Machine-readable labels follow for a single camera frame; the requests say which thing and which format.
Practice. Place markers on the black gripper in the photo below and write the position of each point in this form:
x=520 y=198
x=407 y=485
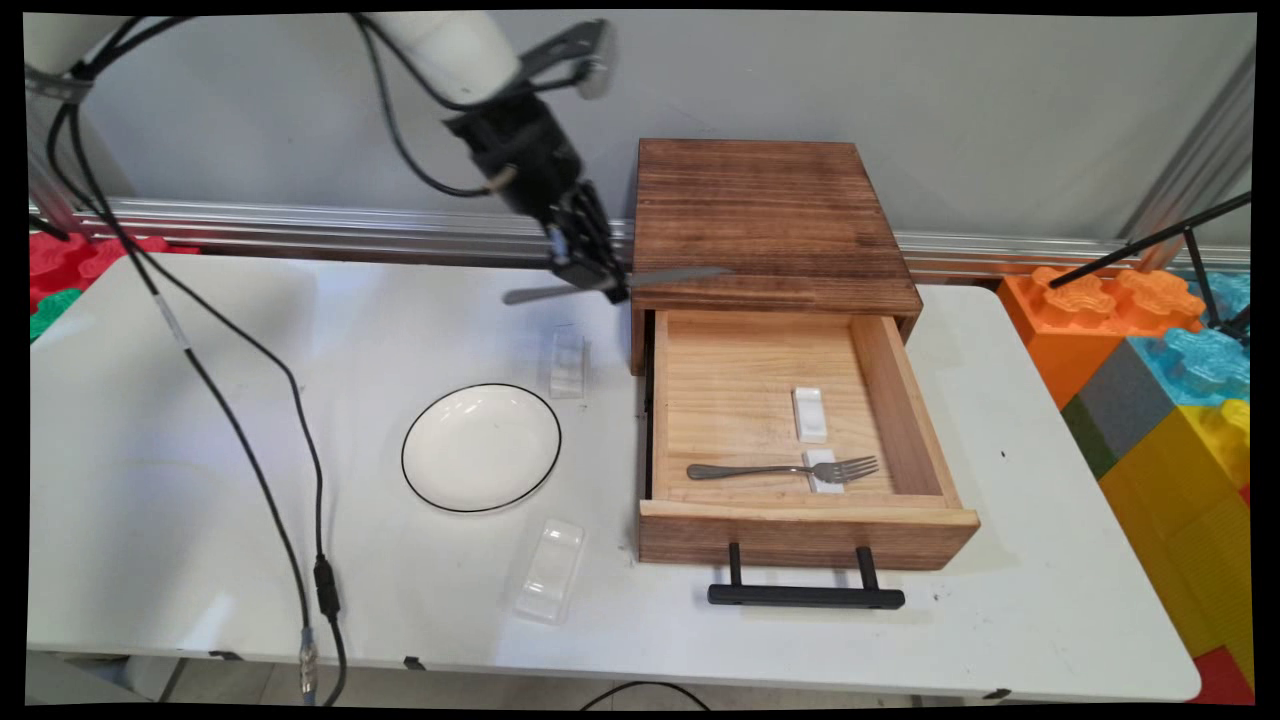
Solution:
x=525 y=150

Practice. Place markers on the silver metal table knife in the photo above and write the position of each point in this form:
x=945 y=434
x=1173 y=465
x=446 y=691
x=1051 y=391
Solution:
x=680 y=275

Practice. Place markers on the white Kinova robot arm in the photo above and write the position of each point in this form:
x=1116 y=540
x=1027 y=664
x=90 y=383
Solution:
x=440 y=50

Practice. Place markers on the dark brown wooden cabinet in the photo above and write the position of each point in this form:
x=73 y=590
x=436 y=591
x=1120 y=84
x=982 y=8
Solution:
x=760 y=220

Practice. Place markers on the light wooden drawer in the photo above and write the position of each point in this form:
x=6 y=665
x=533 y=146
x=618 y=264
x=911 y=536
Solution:
x=740 y=400

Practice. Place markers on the white plate with black rim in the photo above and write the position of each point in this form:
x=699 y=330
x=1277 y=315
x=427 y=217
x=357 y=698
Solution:
x=480 y=448

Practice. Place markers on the silver metal fork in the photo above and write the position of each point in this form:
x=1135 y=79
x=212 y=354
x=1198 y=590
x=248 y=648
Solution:
x=740 y=470

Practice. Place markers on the large clear plastic cutlery rest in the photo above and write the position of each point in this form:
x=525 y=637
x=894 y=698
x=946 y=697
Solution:
x=550 y=570

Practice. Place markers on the orange foam block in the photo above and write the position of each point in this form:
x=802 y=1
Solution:
x=1060 y=320

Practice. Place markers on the red foam puzzle block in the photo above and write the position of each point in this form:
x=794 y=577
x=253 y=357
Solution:
x=60 y=260

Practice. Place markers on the dark green foam block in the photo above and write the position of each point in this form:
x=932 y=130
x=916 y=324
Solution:
x=1088 y=440

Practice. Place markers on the bright green foam block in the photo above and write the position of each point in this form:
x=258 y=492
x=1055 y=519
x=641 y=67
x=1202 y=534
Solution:
x=50 y=315

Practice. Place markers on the grey foam block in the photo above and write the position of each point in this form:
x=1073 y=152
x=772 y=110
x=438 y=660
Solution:
x=1125 y=400

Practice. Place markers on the black tripod stand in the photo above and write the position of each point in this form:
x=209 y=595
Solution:
x=1200 y=270

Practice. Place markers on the blue foam block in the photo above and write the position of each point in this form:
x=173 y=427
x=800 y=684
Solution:
x=1205 y=360

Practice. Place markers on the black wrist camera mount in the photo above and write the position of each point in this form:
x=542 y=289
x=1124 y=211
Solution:
x=575 y=55

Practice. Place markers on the horizontal aluminium rail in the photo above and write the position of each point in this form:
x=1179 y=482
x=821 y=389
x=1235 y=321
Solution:
x=300 y=228

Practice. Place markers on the slanted aluminium frame post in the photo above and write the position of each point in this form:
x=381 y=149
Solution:
x=1200 y=150

